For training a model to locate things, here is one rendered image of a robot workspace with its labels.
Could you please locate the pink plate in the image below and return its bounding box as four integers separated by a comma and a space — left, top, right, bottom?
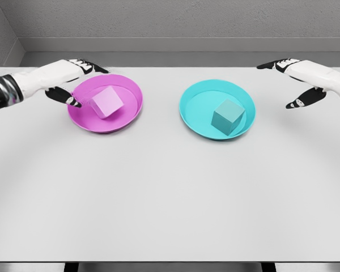
67, 74, 144, 134

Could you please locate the pink block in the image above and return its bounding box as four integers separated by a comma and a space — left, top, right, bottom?
91, 86, 125, 119

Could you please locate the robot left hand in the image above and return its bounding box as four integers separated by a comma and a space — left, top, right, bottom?
36, 58, 111, 109

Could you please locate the cyan block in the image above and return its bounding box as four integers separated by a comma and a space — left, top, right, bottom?
211, 99, 246, 136

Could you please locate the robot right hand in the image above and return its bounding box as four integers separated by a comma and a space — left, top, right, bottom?
256, 58, 334, 110

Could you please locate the cyan plate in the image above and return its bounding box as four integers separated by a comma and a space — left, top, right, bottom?
178, 79, 257, 141

